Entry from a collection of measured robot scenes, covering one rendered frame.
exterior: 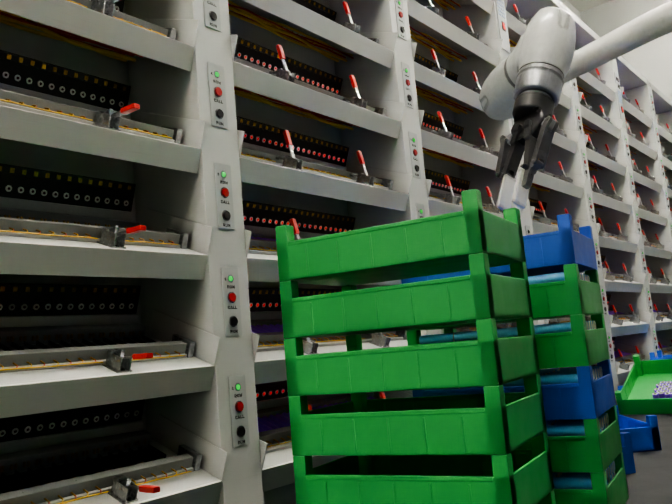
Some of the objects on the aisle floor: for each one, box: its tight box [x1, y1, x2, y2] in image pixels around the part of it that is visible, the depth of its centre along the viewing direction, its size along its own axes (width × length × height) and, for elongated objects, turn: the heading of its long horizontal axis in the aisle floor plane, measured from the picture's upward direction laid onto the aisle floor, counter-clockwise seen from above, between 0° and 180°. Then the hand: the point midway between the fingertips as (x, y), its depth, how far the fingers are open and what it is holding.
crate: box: [615, 355, 672, 415], centre depth 243 cm, size 30×20×8 cm
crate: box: [616, 405, 662, 452], centre depth 183 cm, size 30×20×8 cm
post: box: [125, 0, 264, 504], centre depth 141 cm, size 20×9×170 cm
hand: (514, 191), depth 132 cm, fingers open, 3 cm apart
